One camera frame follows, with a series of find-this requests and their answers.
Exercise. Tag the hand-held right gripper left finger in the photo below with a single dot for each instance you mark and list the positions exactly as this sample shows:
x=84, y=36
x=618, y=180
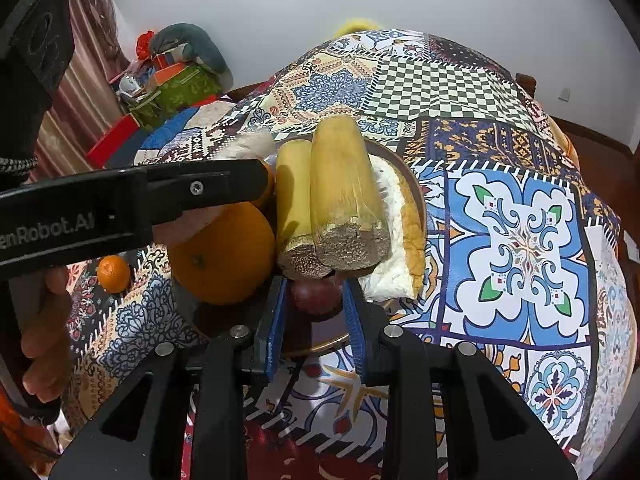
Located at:
x=274, y=332

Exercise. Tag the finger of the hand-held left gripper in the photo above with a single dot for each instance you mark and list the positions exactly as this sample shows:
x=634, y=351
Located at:
x=210, y=187

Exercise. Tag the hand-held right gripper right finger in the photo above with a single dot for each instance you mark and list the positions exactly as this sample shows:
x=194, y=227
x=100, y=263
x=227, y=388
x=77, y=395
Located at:
x=357, y=335

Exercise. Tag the dark purple plate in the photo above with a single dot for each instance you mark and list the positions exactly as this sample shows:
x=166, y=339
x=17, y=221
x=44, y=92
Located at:
x=312, y=337

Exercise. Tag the red grape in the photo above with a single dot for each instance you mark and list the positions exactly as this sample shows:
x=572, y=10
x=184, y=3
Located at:
x=315, y=299

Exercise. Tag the large orange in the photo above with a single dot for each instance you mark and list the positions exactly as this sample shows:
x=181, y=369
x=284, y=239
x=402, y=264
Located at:
x=220, y=260

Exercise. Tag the peeled pomelo segment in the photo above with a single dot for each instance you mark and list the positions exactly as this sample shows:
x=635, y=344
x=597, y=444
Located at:
x=395, y=255

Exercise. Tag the person's left hand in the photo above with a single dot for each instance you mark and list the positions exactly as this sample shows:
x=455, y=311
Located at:
x=45, y=340

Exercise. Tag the medium orange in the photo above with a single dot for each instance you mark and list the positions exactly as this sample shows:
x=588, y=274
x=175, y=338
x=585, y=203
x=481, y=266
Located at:
x=266, y=190

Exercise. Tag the small mandarin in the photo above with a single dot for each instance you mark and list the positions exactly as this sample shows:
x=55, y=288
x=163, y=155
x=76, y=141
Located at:
x=114, y=274

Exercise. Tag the red box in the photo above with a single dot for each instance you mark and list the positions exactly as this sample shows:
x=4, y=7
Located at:
x=114, y=141

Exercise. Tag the orange box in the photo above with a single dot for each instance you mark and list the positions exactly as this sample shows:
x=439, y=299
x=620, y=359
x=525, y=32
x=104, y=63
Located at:
x=167, y=74

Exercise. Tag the striped curtain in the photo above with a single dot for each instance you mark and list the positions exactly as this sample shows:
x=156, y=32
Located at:
x=82, y=90

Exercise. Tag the patchwork patterned tablecloth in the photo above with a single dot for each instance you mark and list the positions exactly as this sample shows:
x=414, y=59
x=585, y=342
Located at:
x=500, y=210

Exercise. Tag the yellow fuzzy item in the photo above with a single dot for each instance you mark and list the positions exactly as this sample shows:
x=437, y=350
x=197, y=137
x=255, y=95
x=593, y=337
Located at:
x=356, y=27

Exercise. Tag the wall socket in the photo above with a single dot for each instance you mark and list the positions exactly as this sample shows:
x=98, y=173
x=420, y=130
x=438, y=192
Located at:
x=565, y=94

